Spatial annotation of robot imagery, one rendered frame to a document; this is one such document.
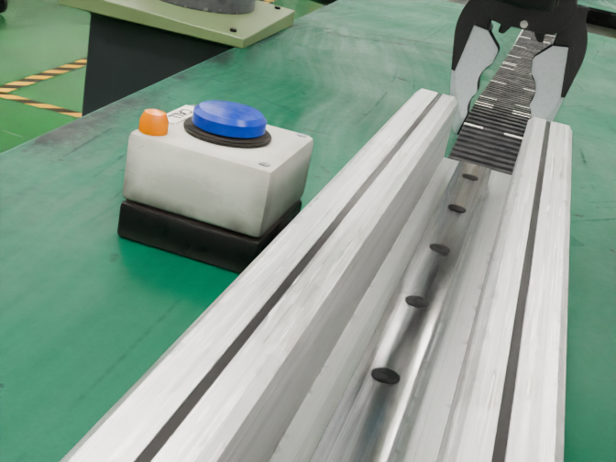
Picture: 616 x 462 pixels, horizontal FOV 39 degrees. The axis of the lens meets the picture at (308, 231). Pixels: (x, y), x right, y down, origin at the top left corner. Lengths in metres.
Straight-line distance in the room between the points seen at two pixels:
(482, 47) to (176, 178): 0.35
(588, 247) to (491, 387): 0.40
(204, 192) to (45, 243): 0.09
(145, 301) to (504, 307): 0.19
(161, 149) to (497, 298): 0.22
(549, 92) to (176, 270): 0.39
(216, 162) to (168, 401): 0.25
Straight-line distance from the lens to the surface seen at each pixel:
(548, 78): 0.73
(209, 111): 0.46
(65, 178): 0.55
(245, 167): 0.44
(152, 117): 0.45
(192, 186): 0.45
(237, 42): 1.01
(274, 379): 0.22
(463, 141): 0.71
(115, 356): 0.37
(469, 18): 0.73
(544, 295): 0.30
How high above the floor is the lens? 0.98
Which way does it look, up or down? 22 degrees down
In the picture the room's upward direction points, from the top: 12 degrees clockwise
